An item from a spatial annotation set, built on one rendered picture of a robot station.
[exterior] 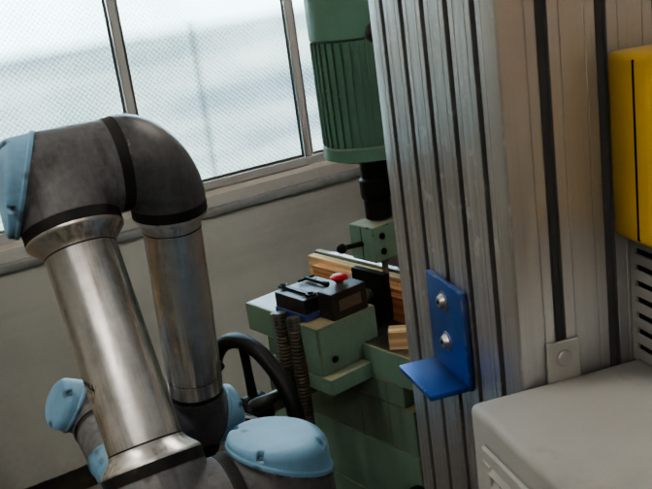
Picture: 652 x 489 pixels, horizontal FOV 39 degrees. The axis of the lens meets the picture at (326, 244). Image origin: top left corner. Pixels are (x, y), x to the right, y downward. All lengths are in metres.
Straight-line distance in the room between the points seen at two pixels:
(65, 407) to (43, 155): 0.39
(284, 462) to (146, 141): 0.40
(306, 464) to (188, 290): 0.29
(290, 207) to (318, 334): 1.70
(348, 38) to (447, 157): 0.90
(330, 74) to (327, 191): 1.69
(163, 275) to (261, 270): 2.05
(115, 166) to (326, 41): 0.64
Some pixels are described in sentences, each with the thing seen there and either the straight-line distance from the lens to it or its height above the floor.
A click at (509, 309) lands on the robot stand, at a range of 0.69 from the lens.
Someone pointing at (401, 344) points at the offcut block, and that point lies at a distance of 1.60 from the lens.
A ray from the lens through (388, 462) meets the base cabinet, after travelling 1.73.
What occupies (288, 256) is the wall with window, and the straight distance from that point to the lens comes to 3.28.
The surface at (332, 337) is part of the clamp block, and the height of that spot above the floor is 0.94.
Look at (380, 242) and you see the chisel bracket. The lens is 1.73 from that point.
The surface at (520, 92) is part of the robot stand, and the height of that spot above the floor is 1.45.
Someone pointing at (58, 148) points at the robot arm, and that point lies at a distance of 1.10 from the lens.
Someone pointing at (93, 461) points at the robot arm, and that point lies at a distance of 1.28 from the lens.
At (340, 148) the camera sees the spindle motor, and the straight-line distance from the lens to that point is 1.67.
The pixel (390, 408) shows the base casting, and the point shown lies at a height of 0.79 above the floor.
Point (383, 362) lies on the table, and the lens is 1.62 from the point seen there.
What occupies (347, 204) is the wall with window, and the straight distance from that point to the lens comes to 3.37.
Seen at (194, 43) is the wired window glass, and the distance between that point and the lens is 3.12.
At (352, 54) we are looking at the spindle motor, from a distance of 1.63.
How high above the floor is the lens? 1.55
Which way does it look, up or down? 17 degrees down
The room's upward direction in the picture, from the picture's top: 8 degrees counter-clockwise
